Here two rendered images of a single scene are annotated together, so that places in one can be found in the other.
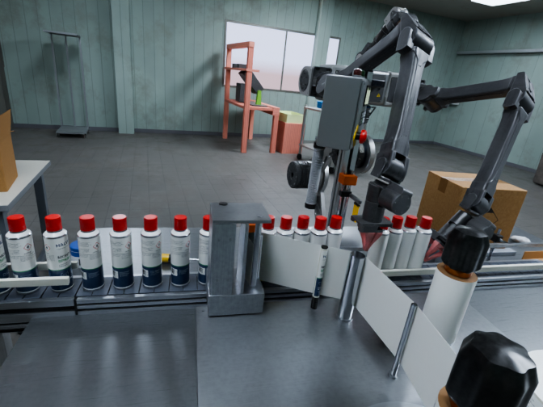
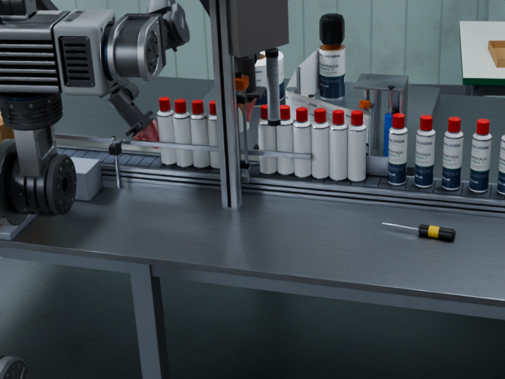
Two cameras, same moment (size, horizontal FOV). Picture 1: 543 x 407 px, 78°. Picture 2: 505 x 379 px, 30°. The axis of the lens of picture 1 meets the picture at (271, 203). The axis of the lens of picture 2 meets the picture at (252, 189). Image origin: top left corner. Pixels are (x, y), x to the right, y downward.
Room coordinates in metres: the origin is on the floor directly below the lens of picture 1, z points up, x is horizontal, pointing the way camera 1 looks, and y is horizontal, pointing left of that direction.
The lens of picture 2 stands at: (3.05, 1.11, 2.07)
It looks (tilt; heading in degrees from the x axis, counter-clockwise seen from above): 26 degrees down; 213
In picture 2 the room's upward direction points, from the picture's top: 3 degrees counter-clockwise
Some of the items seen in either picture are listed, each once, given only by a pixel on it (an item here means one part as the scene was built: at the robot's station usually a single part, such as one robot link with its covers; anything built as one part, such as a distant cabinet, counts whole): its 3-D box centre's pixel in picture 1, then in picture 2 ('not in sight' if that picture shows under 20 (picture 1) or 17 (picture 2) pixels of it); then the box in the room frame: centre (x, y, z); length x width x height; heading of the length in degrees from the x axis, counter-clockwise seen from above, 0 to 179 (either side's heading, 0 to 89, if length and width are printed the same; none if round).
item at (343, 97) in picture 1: (344, 111); (251, 12); (1.00, -0.18, 1.38); 0.17 x 0.10 x 0.19; 160
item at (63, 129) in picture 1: (68, 86); not in sight; (6.37, 3.95, 0.89); 0.66 x 0.54 x 1.78; 22
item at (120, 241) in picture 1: (121, 252); (480, 156); (0.77, 0.38, 0.98); 0.05 x 0.05 x 0.20
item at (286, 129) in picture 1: (263, 98); not in sight; (7.30, 0.41, 0.99); 1.53 x 1.40 x 1.97; 22
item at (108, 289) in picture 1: (357, 279); (231, 174); (0.95, -0.31, 0.86); 1.65 x 0.08 x 0.04; 105
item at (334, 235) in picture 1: (331, 246); (267, 139); (0.92, -0.20, 0.98); 0.05 x 0.05 x 0.20
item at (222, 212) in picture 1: (239, 211); (381, 82); (0.75, 0.07, 1.14); 0.14 x 0.11 x 0.01; 105
